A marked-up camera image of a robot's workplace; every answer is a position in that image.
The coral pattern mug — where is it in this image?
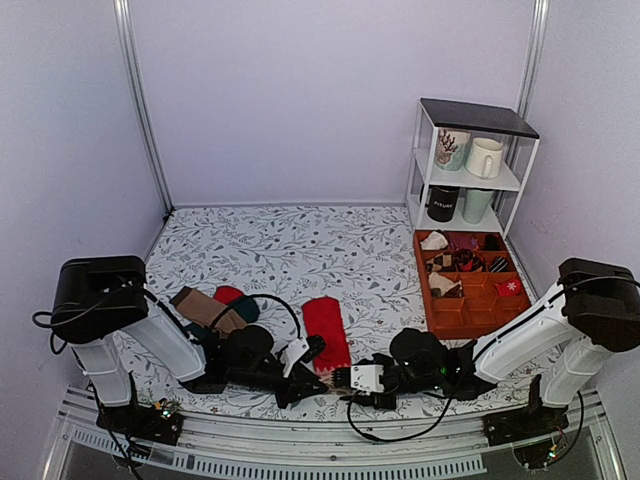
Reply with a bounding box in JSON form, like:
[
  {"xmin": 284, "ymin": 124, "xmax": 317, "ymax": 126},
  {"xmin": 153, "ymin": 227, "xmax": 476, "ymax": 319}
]
[{"xmin": 435, "ymin": 128, "xmax": 471, "ymax": 171}]

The white metal shelf rack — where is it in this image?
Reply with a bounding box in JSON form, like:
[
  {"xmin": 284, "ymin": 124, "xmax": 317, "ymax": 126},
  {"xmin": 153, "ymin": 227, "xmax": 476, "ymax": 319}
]
[{"xmin": 406, "ymin": 98, "xmax": 540, "ymax": 236}]

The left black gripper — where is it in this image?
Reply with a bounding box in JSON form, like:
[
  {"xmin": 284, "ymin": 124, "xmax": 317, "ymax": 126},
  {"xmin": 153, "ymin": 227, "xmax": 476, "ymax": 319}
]
[{"xmin": 228, "ymin": 363, "xmax": 326, "ymax": 411}]

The red snowflake rolled sock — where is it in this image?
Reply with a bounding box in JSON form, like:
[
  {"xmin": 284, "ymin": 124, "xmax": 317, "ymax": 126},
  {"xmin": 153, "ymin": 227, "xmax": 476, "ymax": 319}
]
[{"xmin": 494, "ymin": 278, "xmax": 523, "ymax": 297}]

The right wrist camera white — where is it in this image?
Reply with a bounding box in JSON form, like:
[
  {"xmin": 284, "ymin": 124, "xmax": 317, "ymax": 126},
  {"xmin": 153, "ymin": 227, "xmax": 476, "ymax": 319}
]
[{"xmin": 331, "ymin": 364, "xmax": 385, "ymax": 394}]

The orange divided organizer tray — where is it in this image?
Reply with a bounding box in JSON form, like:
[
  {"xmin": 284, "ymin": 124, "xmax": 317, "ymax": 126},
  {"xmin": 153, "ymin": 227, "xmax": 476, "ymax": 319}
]
[{"xmin": 413, "ymin": 230, "xmax": 531, "ymax": 340}]

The floral table mat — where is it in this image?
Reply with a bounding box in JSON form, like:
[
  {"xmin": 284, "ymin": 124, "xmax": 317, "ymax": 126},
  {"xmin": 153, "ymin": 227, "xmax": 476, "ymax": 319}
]
[{"xmin": 115, "ymin": 206, "xmax": 560, "ymax": 424}]

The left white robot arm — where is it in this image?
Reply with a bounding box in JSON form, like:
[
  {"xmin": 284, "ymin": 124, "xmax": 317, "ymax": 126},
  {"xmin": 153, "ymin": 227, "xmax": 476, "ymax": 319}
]
[{"xmin": 48, "ymin": 256, "xmax": 328, "ymax": 434}]

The pale green mug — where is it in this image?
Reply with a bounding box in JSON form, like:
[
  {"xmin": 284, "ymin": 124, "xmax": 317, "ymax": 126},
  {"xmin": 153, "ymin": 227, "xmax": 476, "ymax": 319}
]
[{"xmin": 462, "ymin": 189, "xmax": 494, "ymax": 224}]

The black mug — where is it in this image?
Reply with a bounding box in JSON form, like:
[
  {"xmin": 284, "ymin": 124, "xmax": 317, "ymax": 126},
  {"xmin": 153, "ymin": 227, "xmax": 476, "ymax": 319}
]
[{"xmin": 427, "ymin": 186, "xmax": 460, "ymax": 223}]

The beige brown rolled sock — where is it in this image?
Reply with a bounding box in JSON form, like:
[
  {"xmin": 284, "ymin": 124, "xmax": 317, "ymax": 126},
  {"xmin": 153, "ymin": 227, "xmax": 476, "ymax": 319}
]
[{"xmin": 428, "ymin": 272, "xmax": 464, "ymax": 298}]

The white rolled sock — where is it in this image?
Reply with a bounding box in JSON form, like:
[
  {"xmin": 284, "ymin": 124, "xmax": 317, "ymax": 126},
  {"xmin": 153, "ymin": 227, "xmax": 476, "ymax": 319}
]
[{"xmin": 420, "ymin": 231, "xmax": 449, "ymax": 251}]

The black striped rolled sock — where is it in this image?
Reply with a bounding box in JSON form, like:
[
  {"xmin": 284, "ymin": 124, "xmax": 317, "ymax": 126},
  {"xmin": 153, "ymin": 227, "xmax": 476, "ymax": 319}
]
[{"xmin": 487, "ymin": 256, "xmax": 515, "ymax": 273}]

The brown patterned rolled sock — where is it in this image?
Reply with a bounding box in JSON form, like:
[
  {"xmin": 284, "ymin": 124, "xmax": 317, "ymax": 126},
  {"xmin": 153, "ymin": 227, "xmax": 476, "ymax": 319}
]
[{"xmin": 425, "ymin": 249, "xmax": 474, "ymax": 272}]

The red and beige sock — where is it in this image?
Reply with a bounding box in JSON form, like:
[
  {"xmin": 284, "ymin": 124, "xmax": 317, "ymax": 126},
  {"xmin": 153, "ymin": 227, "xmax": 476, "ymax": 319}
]
[{"xmin": 302, "ymin": 296, "xmax": 351, "ymax": 396}]

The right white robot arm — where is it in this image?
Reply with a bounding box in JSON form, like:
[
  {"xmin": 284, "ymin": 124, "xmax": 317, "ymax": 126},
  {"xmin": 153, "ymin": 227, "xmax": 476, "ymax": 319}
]
[{"xmin": 365, "ymin": 258, "xmax": 639, "ymax": 436}]

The black cable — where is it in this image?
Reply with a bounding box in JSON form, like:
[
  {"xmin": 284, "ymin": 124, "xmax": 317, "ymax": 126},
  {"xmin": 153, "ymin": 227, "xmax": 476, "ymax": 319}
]
[
  {"xmin": 346, "ymin": 384, "xmax": 454, "ymax": 444},
  {"xmin": 199, "ymin": 293, "xmax": 304, "ymax": 351}
]

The white ribbed mug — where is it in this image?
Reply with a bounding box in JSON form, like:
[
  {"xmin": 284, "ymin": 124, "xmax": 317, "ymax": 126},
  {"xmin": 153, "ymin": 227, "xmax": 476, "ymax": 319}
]
[{"xmin": 465, "ymin": 137, "xmax": 504, "ymax": 179}]

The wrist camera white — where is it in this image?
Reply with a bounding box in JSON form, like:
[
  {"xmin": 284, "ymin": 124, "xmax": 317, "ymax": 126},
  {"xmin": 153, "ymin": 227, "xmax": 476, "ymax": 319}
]
[
  {"xmin": 278, "ymin": 335, "xmax": 326, "ymax": 378},
  {"xmin": 331, "ymin": 364, "xmax": 385, "ymax": 394}
]

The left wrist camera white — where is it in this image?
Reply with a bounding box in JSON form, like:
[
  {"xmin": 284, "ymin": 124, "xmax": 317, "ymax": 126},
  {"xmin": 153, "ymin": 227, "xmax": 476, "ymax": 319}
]
[{"xmin": 278, "ymin": 335, "xmax": 326, "ymax": 378}]

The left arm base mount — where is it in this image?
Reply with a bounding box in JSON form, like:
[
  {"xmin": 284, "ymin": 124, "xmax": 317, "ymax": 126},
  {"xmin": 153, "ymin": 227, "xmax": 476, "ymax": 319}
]
[{"xmin": 96, "ymin": 397, "xmax": 185, "ymax": 446}]

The dark maroon rolled sock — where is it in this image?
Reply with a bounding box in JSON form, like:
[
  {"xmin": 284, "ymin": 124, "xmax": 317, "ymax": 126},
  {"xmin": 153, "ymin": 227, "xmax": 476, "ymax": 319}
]
[{"xmin": 446, "ymin": 232, "xmax": 478, "ymax": 251}]

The right black cable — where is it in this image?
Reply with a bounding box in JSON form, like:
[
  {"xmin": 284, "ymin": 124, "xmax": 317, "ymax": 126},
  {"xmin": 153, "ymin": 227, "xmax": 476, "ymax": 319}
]
[{"xmin": 346, "ymin": 384, "xmax": 454, "ymax": 444}]

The left black cable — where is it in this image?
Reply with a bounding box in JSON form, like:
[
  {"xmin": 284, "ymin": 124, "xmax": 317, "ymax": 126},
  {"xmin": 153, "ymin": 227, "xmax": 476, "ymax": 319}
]
[{"xmin": 199, "ymin": 293, "xmax": 304, "ymax": 351}]

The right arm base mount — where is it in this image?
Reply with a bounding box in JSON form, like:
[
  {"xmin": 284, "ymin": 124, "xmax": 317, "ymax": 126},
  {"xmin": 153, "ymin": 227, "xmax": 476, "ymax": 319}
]
[{"xmin": 482, "ymin": 374, "xmax": 569, "ymax": 470}]

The aluminium front rail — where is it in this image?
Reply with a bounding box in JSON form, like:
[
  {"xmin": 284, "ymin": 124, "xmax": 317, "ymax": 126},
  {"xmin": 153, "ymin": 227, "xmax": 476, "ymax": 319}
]
[{"xmin": 39, "ymin": 387, "xmax": 632, "ymax": 479}]

